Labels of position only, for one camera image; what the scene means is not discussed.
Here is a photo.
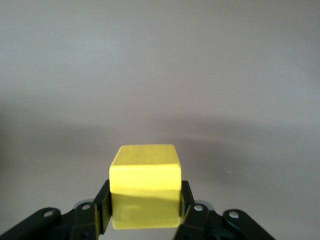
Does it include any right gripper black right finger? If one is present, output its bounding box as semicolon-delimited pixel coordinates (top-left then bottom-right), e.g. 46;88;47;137
172;179;276;240

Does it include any yellow wooden block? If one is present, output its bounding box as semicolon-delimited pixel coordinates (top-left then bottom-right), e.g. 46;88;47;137
109;144;182;230

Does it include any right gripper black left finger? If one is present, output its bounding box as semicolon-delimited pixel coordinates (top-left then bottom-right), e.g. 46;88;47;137
0;179;113;240

